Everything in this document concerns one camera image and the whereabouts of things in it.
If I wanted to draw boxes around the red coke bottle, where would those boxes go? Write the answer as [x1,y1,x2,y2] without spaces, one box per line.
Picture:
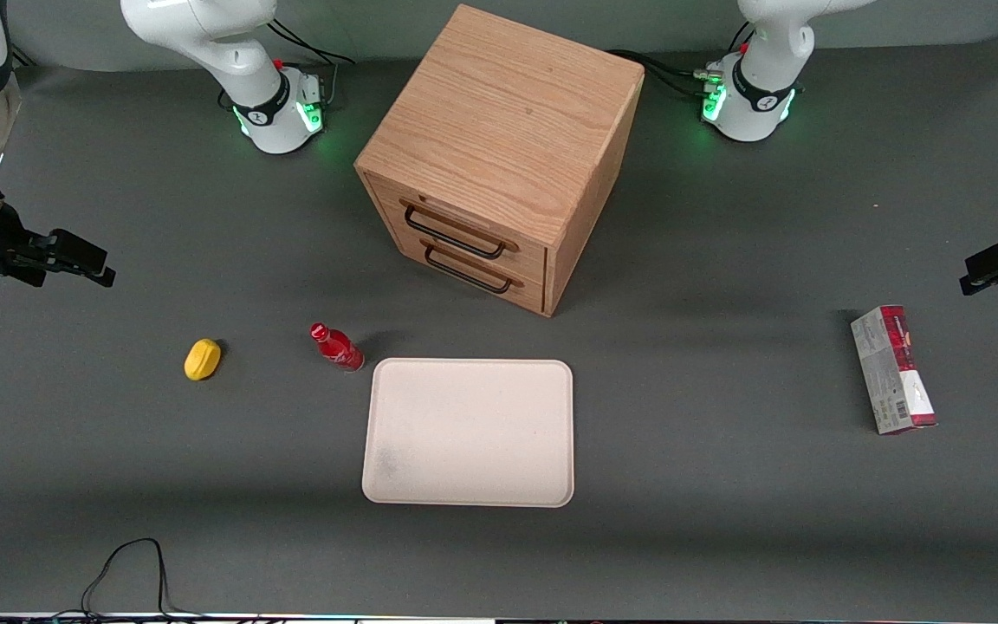
[309,322,366,374]

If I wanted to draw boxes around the beige rectangular tray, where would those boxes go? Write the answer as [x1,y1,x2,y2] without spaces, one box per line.
[361,357,575,509]

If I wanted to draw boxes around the grey and red carton box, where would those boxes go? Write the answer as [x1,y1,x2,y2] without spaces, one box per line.
[850,304,939,436]

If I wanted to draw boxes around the yellow toy lemon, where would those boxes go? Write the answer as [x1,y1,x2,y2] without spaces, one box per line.
[184,338,223,382]

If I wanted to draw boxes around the wooden drawer front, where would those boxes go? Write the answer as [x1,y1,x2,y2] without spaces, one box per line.
[395,236,548,315]
[366,173,549,280]

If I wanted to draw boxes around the wooden drawer cabinet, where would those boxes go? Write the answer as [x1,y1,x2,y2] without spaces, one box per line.
[354,4,645,318]

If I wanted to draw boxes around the black right arm base cables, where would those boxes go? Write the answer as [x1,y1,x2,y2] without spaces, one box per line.
[267,17,357,109]

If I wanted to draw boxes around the black arm base cables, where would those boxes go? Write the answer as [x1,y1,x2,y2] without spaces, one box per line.
[607,22,758,98]
[267,17,357,109]

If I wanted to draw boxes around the thin black table cable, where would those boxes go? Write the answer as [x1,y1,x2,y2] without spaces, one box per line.
[47,537,205,621]

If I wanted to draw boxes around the black metal drawer handle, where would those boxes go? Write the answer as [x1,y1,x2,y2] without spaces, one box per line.
[403,205,508,261]
[423,245,515,296]

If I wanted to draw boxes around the black left arm base cables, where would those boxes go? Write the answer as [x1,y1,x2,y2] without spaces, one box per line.
[607,22,758,98]

